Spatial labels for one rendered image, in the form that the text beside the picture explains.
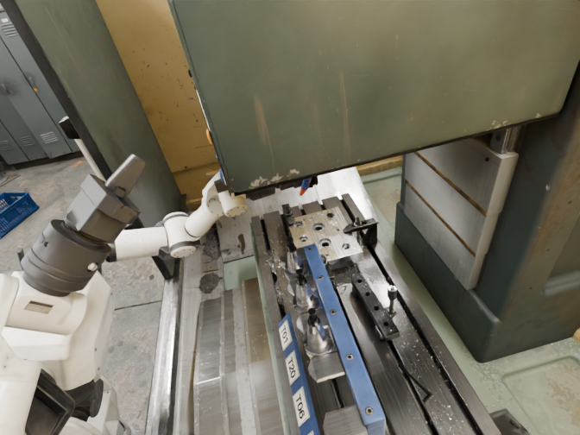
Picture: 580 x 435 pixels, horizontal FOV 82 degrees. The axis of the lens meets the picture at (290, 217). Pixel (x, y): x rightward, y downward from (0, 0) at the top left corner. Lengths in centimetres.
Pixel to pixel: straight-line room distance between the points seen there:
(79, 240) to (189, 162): 157
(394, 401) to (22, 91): 537
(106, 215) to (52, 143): 529
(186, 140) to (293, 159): 146
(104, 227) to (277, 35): 36
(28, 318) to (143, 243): 55
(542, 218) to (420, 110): 47
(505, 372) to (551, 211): 71
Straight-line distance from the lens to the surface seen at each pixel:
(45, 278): 55
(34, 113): 569
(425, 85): 63
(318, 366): 75
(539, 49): 75
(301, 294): 78
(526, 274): 113
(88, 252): 54
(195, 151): 204
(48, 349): 88
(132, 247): 108
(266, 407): 123
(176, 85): 192
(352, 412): 71
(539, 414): 150
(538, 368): 158
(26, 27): 124
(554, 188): 94
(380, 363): 110
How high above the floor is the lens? 188
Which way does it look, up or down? 38 degrees down
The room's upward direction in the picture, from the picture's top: 12 degrees counter-clockwise
